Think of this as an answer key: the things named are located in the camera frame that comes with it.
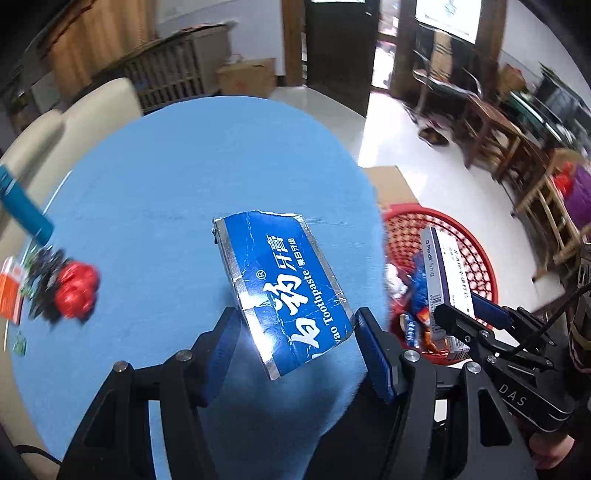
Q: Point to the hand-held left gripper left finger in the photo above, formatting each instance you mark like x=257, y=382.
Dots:
x=221, y=364

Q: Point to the wooden chair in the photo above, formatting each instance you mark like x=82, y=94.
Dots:
x=489, y=124

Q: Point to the red plastic basket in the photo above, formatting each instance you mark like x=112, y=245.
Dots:
x=475, y=258

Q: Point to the white red medicine box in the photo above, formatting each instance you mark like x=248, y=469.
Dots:
x=457, y=351

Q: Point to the black crumpled packaging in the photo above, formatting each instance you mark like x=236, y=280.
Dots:
x=44, y=277

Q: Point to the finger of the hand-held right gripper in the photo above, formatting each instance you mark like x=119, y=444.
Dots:
x=491, y=310
x=461, y=325

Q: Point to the small green packet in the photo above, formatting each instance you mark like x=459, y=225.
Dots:
x=19, y=345

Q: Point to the teal thermos bottle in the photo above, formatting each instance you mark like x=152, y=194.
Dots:
x=23, y=203

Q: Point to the purple bag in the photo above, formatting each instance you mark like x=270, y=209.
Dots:
x=582, y=194

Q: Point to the orange crumpled wrapper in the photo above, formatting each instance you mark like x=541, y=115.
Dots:
x=428, y=325

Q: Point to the dark door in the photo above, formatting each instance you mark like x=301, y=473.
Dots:
x=337, y=55

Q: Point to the brown cardboard box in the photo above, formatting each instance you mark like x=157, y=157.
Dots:
x=247, y=78

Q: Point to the blue toothpaste box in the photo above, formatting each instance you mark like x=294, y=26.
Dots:
x=281, y=286

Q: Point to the blue crumpled packet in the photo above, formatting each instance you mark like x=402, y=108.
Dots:
x=420, y=286

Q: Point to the beige leather sofa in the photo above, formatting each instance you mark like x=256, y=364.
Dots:
x=92, y=110

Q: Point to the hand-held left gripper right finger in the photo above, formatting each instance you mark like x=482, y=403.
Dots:
x=376, y=364

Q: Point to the red crumpled wrapper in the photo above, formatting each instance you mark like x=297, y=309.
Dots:
x=76, y=288

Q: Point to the wooden side table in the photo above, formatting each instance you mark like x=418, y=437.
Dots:
x=549, y=203

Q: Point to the metal frame chair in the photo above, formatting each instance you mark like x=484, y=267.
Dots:
x=438, y=78

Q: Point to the flat cardboard sheet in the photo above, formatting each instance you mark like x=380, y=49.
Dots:
x=392, y=184

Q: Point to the orange white medicine box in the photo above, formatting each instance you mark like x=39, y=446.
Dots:
x=9, y=290

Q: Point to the brown curtain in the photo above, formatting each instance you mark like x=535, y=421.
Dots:
x=92, y=46

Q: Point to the white purple medicine box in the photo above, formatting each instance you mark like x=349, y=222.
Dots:
x=450, y=267

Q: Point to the wooden cabinet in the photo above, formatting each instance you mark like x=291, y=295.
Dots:
x=171, y=69

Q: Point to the pair of slippers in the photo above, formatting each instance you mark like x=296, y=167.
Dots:
x=434, y=135

